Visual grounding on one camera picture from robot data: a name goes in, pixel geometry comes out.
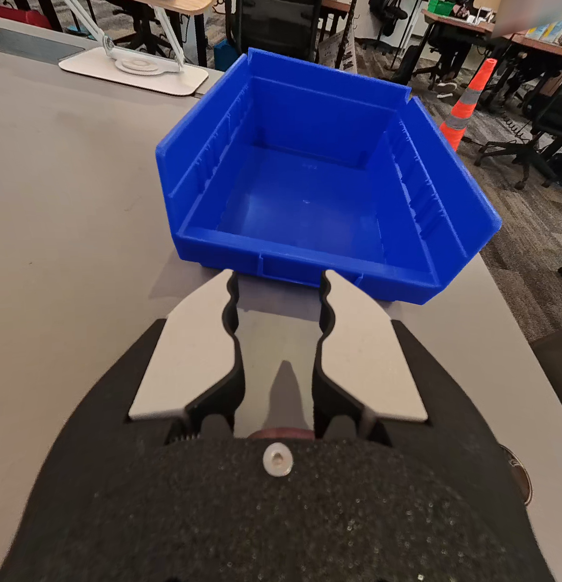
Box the black stanchion pole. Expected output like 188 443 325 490
336 0 359 69

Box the brown wooden table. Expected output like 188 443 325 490
422 9 562 62

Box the round metal object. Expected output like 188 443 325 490
499 443 534 506

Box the red bag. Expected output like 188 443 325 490
0 5 52 30

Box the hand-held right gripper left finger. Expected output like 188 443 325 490
128 269 246 439

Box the blue storage box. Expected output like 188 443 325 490
214 38 238 71

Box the blue plastic bin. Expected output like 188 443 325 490
156 48 503 305

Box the white adjustable stand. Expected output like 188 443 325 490
58 0 210 97

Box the coiled black cable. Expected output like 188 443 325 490
503 113 533 142

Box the orange traffic cone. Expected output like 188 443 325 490
439 58 498 153

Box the printed floor sign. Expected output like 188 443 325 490
318 29 358 73

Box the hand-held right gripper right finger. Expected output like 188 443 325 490
312 269 429 441

